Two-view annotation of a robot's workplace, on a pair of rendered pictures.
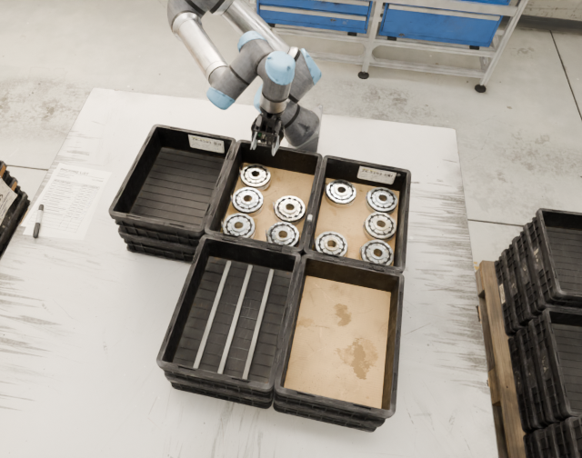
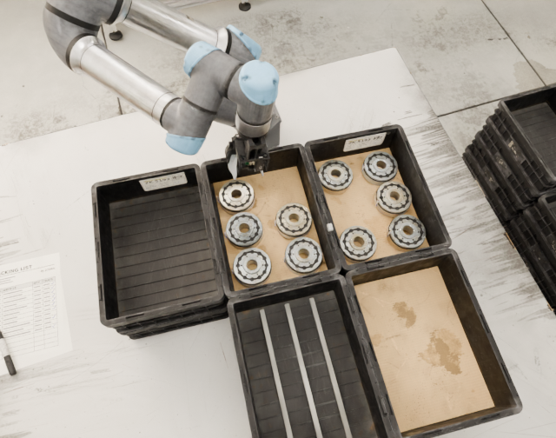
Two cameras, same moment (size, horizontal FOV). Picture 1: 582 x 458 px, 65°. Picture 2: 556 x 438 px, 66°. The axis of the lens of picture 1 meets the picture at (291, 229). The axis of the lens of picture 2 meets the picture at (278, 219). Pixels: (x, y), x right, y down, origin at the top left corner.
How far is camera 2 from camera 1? 0.51 m
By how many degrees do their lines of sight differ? 14
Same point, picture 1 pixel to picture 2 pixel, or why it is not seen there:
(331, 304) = (388, 308)
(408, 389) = not seen: hidden behind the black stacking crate
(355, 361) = (442, 358)
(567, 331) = not seen: outside the picture
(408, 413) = not seen: hidden behind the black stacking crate
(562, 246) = (528, 128)
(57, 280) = (70, 412)
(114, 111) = (16, 173)
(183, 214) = (180, 277)
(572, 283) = (552, 162)
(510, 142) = (414, 28)
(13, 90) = not seen: outside the picture
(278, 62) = (259, 78)
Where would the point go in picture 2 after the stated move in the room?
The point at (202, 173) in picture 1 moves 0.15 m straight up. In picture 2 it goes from (174, 215) to (162, 191)
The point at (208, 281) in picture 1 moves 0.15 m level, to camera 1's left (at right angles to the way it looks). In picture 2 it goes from (251, 342) to (195, 364)
